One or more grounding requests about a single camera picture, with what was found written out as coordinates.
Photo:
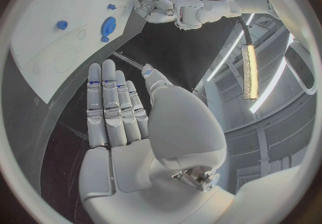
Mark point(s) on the white task board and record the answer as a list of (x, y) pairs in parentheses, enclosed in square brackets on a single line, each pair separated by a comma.
[(62, 3)]

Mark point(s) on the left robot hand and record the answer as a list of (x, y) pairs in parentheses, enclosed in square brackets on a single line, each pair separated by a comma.
[(157, 12)]

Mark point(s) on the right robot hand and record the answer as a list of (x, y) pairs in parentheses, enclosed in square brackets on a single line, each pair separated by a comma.
[(130, 167)]

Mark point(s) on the small blue plug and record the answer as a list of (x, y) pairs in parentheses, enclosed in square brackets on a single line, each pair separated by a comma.
[(111, 6)]

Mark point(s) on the blue short cylinder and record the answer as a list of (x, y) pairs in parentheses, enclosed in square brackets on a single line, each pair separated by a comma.
[(61, 25)]

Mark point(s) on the glowing light bar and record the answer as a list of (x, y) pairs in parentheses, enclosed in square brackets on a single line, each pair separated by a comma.
[(251, 71)]

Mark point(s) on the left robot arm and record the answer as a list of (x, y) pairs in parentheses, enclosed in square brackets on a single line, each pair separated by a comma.
[(213, 10)]

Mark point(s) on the black lamp stem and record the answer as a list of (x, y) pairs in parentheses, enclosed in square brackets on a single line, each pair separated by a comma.
[(246, 31)]

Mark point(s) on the small blue gear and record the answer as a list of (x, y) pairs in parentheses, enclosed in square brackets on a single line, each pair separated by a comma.
[(105, 39)]

